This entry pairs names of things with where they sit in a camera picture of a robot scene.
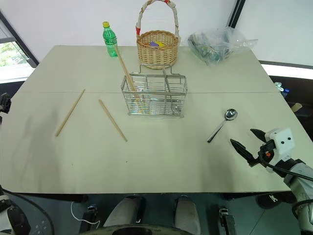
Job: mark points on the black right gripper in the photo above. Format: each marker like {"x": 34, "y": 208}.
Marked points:
{"x": 265, "y": 153}

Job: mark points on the stainless steel spoon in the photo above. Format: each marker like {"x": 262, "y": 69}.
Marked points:
{"x": 231, "y": 114}

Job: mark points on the tan paper item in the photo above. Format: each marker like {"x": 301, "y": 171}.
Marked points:
{"x": 296, "y": 107}

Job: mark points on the dark rounded robot torso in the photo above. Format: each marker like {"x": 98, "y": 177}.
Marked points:
{"x": 137, "y": 230}

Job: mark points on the black caster bracket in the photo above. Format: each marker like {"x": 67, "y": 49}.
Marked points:
{"x": 89, "y": 216}
{"x": 226, "y": 220}

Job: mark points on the black window frame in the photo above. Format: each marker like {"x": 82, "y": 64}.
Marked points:
{"x": 22, "y": 41}

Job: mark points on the black wall post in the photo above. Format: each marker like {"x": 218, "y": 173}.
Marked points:
{"x": 236, "y": 12}

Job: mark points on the wooden chopstick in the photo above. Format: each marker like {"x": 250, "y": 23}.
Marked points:
{"x": 124, "y": 67}
{"x": 70, "y": 112}
{"x": 112, "y": 120}

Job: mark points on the green plastic bottle yellow cap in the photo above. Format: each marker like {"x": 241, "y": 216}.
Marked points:
{"x": 110, "y": 40}

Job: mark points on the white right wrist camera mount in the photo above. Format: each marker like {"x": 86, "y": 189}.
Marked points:
{"x": 281, "y": 143}

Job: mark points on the purple item in basket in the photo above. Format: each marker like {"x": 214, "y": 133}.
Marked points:
{"x": 153, "y": 44}

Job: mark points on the dark round base with buttons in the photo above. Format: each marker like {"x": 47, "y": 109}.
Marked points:
{"x": 29, "y": 218}

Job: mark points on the clear bottle blue cap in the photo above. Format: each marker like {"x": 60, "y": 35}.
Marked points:
{"x": 285, "y": 92}

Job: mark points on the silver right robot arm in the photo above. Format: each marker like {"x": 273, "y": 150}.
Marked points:
{"x": 302, "y": 186}

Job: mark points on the clear plastic bag with parts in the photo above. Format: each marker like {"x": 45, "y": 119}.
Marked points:
{"x": 212, "y": 46}

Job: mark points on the yellow item in basket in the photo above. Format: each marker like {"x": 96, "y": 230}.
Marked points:
{"x": 160, "y": 44}

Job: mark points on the black and white device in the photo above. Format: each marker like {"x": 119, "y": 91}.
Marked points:
{"x": 4, "y": 102}

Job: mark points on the black side table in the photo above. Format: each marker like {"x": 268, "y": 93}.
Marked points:
{"x": 300, "y": 98}

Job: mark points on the grey rounded robot leg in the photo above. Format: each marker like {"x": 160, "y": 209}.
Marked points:
{"x": 124, "y": 211}
{"x": 187, "y": 213}

